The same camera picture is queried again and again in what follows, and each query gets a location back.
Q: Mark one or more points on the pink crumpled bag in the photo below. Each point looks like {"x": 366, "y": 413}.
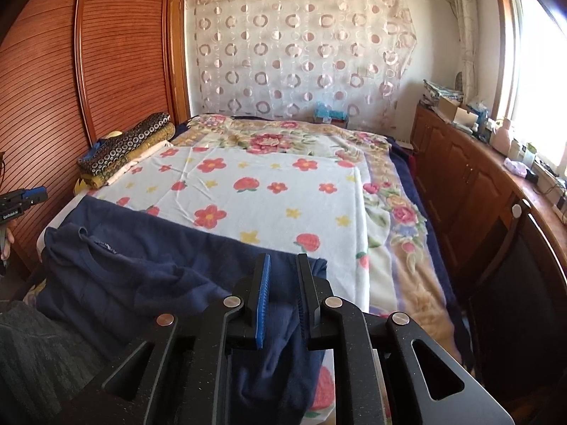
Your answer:
{"x": 516, "y": 167}

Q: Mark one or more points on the cardboard box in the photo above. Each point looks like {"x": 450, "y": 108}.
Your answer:
{"x": 447, "y": 105}

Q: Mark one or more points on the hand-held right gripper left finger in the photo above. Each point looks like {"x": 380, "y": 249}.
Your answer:
{"x": 265, "y": 301}

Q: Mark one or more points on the blue folded cloth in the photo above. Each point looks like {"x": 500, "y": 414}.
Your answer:
{"x": 96, "y": 148}

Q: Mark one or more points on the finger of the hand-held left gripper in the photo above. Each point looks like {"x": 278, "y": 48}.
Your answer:
{"x": 35, "y": 195}

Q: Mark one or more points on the pink bottle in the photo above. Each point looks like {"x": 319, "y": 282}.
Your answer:
{"x": 502, "y": 137}

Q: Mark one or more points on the cream folded cloth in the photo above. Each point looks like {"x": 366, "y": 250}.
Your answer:
{"x": 146, "y": 156}

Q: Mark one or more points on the window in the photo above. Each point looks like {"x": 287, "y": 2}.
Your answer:
{"x": 536, "y": 75}

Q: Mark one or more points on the white flower print sheet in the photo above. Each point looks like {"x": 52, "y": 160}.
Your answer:
{"x": 265, "y": 195}

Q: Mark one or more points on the navy printed t-shirt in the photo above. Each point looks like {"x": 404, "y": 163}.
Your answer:
{"x": 133, "y": 283}

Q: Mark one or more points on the floral bed blanket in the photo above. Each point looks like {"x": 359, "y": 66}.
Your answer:
{"x": 398, "y": 212}

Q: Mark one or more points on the blue tissue box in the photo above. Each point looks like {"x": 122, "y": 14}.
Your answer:
{"x": 330, "y": 115}

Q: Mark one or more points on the person's left hand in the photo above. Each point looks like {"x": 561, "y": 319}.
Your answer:
{"x": 9, "y": 248}

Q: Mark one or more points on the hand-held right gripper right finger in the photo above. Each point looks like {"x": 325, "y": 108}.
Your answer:
{"x": 310, "y": 310}

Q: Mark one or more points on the stack of folded fabrics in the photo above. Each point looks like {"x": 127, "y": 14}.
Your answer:
{"x": 440, "y": 90}

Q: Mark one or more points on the wooden window cabinet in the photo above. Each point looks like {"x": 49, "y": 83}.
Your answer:
{"x": 465, "y": 177}

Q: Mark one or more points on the person's leg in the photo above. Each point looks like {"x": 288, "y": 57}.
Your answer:
{"x": 40, "y": 363}

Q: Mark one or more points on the folded dark patterned fabric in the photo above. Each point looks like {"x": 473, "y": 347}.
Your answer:
{"x": 110, "y": 172}

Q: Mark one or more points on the dark chair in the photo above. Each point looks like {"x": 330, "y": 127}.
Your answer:
{"x": 522, "y": 310}

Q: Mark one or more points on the sheer circle patterned curtain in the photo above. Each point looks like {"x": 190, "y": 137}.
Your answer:
{"x": 288, "y": 53}

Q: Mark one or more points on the white bottle green cap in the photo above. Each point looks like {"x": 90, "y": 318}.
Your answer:
{"x": 530, "y": 157}

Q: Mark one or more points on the wooden slatted wardrobe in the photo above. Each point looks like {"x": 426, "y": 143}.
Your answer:
{"x": 110, "y": 53}

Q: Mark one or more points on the white window curtain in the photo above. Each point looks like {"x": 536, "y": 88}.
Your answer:
{"x": 465, "y": 17}

